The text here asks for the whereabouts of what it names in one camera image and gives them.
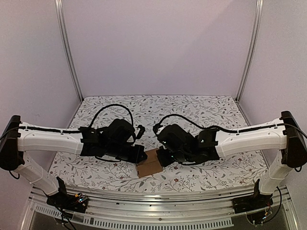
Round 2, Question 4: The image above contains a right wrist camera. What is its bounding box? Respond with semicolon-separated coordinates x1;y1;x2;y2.
153;124;164;137

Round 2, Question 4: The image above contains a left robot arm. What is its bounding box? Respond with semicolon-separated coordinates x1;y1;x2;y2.
0;115;147;208

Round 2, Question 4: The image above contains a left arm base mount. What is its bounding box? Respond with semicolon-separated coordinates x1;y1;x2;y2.
47;177;89;213

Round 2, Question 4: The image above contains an aluminium frame post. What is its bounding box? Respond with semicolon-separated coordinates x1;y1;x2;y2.
55;0;84;102
235;0;264;103

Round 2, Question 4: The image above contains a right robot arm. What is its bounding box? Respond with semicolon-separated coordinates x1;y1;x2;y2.
153;111;307;209

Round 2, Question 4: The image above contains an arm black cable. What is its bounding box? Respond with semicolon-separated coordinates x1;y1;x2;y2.
0;104;135;144
155;114;287;135

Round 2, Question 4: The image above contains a right aluminium frame post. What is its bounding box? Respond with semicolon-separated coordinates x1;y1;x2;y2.
235;0;264;103

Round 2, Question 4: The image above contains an aluminium front rail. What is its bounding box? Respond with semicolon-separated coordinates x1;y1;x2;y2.
21;186;299;230

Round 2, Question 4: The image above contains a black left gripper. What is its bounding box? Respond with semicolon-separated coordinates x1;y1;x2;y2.
106;143;147;164

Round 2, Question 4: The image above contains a floral patterned table mat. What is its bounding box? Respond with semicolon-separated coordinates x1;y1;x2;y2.
49;95;267;194

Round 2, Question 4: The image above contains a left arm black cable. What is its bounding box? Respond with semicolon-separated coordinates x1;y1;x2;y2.
0;104;135;144

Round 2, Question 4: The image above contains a left aluminium frame post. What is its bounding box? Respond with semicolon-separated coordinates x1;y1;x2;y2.
55;0;84;102

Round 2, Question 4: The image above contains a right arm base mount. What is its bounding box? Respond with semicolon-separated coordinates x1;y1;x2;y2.
232;179;273;214

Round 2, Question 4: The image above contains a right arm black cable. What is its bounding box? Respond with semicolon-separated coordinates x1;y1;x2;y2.
155;114;287;135

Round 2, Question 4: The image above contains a brown cardboard box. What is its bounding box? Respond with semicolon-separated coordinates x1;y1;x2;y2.
136;149;163;178

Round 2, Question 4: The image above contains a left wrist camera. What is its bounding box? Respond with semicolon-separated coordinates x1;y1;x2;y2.
136;125;145;139

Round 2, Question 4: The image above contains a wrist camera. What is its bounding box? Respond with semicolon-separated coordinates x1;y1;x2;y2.
136;125;145;139
153;124;164;137

